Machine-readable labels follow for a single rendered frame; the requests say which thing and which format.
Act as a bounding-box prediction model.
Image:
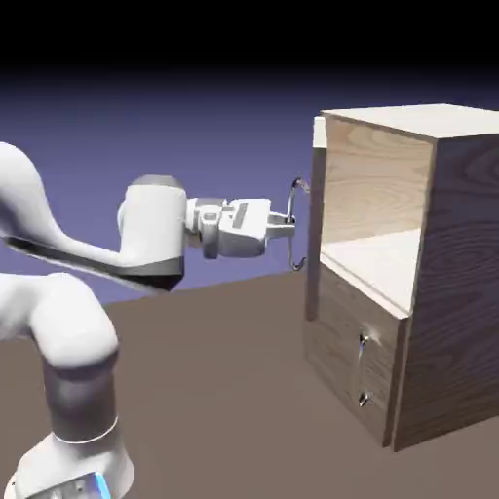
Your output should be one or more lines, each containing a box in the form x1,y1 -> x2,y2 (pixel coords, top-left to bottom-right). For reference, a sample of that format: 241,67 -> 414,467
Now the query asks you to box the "curved silver door handle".
356,331 -> 372,408
283,176 -> 312,272

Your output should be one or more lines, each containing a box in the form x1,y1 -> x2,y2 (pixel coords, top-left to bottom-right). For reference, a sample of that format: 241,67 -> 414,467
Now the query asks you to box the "light wood cabinet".
303,103 -> 499,453

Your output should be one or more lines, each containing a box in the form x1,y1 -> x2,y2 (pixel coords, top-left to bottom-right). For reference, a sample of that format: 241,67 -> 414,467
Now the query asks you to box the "light wood cabinet door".
304,115 -> 327,323
302,263 -> 409,448

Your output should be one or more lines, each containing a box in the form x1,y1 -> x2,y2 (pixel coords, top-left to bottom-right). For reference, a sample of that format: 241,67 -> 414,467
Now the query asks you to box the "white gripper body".
217,198 -> 272,259

